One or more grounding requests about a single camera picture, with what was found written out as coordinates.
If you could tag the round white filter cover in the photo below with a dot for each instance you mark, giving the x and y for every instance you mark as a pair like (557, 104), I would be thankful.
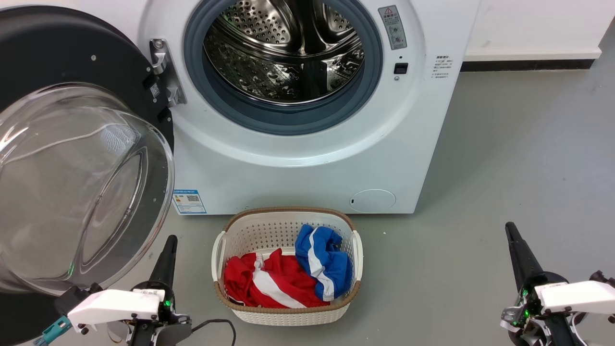
(372, 201)

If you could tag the blue and white garment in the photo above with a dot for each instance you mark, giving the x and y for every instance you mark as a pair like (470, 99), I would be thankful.
(329, 269)

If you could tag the red and white garment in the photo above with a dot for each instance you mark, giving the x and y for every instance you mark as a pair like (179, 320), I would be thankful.
(283, 286)

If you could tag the blue energy label sticker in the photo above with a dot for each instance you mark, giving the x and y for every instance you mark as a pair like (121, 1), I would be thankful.
(190, 202)

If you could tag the stainless steel washer drum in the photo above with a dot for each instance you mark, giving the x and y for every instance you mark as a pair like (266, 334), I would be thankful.
(269, 57)

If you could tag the white front-load washing machine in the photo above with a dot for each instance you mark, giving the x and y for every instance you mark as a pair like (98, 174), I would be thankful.
(298, 182)

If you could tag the white plastic laundry basket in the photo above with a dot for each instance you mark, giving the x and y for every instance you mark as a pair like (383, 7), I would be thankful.
(269, 228)

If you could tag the black round glass washer door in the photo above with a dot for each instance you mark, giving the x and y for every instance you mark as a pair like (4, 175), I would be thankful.
(72, 48)

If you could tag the small printed text sticker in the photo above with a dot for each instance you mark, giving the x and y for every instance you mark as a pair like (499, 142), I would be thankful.
(442, 66)

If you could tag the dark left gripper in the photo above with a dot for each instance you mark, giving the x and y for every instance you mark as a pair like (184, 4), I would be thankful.
(168, 331)

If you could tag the metal door hinge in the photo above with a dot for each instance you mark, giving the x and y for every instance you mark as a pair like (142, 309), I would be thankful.
(166, 72)

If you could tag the grey warning sticker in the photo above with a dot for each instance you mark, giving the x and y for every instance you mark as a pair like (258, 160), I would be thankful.
(392, 27)

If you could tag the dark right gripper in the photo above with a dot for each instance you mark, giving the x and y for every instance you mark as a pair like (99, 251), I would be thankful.
(526, 307)

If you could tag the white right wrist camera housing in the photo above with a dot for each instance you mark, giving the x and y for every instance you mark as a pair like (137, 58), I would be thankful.
(576, 295)

